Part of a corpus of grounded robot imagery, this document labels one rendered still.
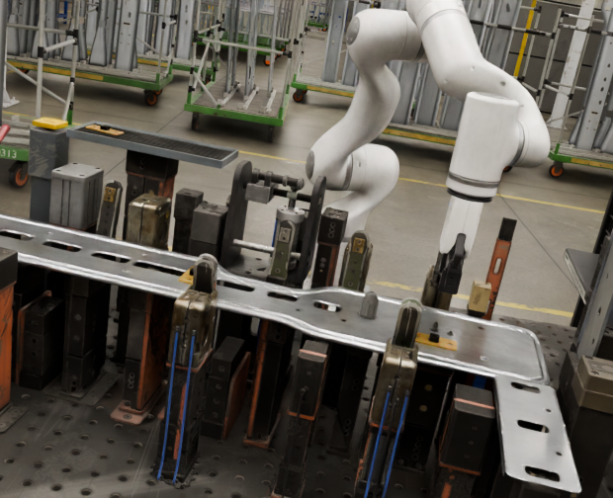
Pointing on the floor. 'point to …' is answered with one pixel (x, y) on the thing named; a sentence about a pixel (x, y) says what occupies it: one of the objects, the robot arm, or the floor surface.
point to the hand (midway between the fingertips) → (448, 278)
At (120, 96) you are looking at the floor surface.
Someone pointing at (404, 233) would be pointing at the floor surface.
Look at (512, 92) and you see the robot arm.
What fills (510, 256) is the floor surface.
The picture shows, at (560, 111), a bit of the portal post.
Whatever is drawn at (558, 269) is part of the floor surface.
